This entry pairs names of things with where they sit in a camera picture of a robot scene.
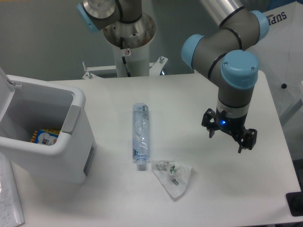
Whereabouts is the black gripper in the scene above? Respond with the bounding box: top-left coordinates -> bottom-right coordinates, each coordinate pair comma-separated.
201,108 -> 258,154

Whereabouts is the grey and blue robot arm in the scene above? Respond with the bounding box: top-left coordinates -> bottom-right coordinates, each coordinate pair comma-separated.
77,0 -> 269,149

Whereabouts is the white trash can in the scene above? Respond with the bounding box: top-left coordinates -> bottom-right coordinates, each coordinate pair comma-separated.
0,72 -> 96,183

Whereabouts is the crumpled white plastic wrapper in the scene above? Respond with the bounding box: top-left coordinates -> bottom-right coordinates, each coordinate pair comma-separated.
151,160 -> 192,200

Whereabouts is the white umbrella with lettering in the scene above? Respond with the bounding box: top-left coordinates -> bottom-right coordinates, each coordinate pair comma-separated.
250,1 -> 303,125

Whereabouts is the clear plastic water bottle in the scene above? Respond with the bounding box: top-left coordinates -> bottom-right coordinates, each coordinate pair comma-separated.
132,103 -> 150,170

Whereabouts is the black device at table edge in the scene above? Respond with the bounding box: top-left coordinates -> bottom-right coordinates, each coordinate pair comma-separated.
286,192 -> 303,217

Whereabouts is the yellow blue snack package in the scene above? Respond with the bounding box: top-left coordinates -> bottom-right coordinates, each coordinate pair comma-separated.
30,129 -> 61,146

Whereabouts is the white paper notepad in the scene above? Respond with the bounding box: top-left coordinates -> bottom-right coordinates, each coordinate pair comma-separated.
0,154 -> 25,227

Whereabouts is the white metal mounting bracket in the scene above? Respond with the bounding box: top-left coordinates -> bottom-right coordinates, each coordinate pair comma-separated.
82,56 -> 168,79

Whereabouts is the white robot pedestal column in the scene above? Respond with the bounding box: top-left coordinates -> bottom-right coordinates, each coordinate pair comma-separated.
103,12 -> 156,78

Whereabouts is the black cable on pedestal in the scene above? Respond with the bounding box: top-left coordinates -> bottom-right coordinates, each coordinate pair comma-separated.
119,37 -> 132,78

